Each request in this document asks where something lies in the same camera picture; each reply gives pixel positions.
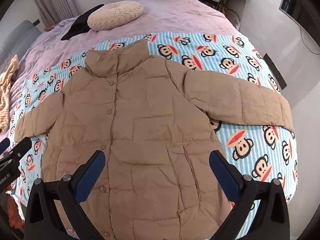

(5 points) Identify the left hand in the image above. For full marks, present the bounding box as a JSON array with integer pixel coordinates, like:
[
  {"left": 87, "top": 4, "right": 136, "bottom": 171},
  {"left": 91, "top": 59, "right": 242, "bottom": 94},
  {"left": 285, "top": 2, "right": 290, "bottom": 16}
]
[{"left": 5, "top": 194, "right": 23, "bottom": 229}]

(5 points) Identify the round cream cushion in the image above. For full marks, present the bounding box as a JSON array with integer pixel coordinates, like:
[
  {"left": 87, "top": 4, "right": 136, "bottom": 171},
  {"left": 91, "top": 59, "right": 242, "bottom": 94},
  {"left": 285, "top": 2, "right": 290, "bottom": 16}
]
[{"left": 87, "top": 1, "right": 144, "bottom": 31}]

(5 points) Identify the lavender bed cover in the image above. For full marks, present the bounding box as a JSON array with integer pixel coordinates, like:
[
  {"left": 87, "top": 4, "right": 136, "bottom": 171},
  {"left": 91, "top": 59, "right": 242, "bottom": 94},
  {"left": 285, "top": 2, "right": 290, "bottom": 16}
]
[{"left": 10, "top": 0, "right": 238, "bottom": 109}]

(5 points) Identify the black flat object on floor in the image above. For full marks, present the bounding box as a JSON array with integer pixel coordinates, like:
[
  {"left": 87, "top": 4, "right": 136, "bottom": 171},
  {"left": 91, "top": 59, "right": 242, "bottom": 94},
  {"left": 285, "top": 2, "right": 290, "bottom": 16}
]
[{"left": 263, "top": 53, "right": 287, "bottom": 90}]

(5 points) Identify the grey headboard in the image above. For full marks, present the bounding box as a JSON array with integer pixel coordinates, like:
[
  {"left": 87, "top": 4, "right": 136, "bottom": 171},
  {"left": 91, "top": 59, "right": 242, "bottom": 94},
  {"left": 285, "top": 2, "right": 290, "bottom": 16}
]
[{"left": 1, "top": 20, "right": 42, "bottom": 72}]

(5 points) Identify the black garment on bed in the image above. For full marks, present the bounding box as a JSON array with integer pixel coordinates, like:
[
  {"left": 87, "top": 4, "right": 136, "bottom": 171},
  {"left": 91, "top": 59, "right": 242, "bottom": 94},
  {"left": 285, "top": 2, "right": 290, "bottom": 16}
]
[{"left": 61, "top": 4, "right": 104, "bottom": 41}]

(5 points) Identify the tan puffer jacket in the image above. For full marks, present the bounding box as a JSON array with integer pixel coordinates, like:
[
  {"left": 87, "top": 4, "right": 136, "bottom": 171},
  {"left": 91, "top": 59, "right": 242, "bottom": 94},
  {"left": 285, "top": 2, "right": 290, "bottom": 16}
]
[{"left": 15, "top": 39, "right": 293, "bottom": 239}]

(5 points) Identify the cream striped cloth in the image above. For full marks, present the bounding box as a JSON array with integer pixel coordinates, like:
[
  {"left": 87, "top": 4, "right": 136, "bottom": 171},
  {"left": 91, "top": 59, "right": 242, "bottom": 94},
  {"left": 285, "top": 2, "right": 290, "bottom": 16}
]
[{"left": 0, "top": 55, "right": 19, "bottom": 133}]

